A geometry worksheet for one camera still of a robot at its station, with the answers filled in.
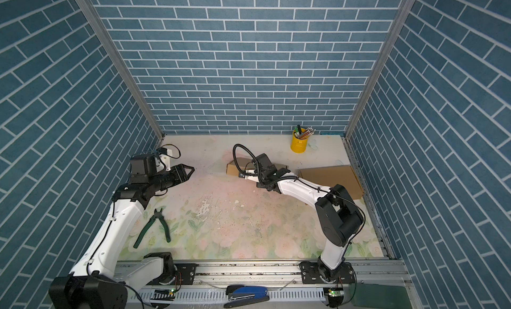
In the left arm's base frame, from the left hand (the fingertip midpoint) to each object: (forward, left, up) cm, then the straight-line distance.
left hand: (190, 169), depth 78 cm
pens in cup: (+30, -51, -9) cm, 59 cm away
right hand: (+8, -29, -10) cm, 32 cm away
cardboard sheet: (+8, -15, -9) cm, 19 cm away
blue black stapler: (-39, -21, -19) cm, 49 cm away
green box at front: (-41, -69, -19) cm, 83 cm away
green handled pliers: (-9, +17, -22) cm, 29 cm away
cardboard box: (+9, -70, -18) cm, 73 cm away
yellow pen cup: (+26, -49, -14) cm, 57 cm away
